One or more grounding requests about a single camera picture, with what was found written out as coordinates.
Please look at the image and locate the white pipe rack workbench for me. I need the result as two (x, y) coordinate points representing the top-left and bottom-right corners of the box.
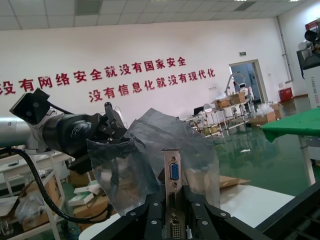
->
(186, 99), (251, 137)

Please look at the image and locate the graphics card with metal bracket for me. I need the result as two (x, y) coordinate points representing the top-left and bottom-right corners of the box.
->
(161, 148), (193, 240)

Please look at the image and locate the small brown cardboard box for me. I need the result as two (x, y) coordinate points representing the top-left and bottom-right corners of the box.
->
(215, 98), (232, 109)
(231, 91), (247, 104)

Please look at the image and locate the white grey cabinet machine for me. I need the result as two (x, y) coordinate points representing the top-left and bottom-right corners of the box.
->
(296, 47), (320, 111)

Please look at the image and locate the clear crumpled plastic bag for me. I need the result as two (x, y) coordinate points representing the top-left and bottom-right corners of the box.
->
(14, 192), (49, 221)

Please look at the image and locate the white shelf rack frame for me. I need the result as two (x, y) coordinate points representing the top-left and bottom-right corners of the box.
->
(0, 147), (71, 240)

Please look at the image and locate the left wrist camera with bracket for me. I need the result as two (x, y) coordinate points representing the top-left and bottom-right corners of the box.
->
(9, 87), (51, 125)

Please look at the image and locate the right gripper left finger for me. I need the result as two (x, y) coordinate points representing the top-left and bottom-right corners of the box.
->
(78, 199), (168, 240)

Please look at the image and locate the red equipment box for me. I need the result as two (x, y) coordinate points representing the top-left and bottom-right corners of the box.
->
(278, 87), (294, 103)

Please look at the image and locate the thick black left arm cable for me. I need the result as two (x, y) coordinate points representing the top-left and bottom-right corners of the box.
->
(9, 147), (118, 224)

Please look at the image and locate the brown cardboard floor box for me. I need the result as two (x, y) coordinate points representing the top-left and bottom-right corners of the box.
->
(249, 111), (277, 127)

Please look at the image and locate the grey framed doorway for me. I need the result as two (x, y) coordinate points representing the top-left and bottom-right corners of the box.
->
(229, 59), (267, 105)

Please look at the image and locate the white arched stand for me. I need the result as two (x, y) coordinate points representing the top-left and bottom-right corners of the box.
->
(224, 72), (247, 97)

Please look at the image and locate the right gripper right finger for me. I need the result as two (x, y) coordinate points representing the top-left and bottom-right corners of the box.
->
(191, 199), (272, 240)

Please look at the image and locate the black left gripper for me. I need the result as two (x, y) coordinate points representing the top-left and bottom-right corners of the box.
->
(37, 101), (129, 176)

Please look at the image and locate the flat white green box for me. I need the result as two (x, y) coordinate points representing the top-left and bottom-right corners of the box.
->
(67, 182), (104, 207)

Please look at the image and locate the thin black left camera cable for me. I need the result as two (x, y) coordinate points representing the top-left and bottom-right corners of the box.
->
(48, 101), (75, 116)

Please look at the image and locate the white wall conduit pipe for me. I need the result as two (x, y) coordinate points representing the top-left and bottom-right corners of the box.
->
(276, 16), (294, 81)

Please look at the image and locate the brown cardboard box with lid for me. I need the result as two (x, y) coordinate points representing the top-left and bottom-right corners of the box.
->
(219, 174), (251, 189)

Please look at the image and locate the black slotted plastic container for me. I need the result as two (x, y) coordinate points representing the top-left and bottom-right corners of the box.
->
(254, 183), (320, 240)

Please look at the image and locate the white straight table leg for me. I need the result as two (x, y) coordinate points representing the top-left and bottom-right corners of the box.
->
(298, 136), (316, 186)

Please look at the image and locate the green table cloth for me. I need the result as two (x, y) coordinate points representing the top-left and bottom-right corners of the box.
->
(261, 109), (320, 143)

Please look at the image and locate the white humanoid robot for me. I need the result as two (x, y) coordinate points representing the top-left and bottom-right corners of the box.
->
(234, 82), (254, 114)

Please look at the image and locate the grey translucent antistatic bag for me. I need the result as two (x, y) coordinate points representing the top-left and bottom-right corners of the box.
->
(86, 107), (221, 217)

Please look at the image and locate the large worn cardboard box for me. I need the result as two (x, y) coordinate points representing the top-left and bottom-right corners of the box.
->
(19, 178), (64, 231)

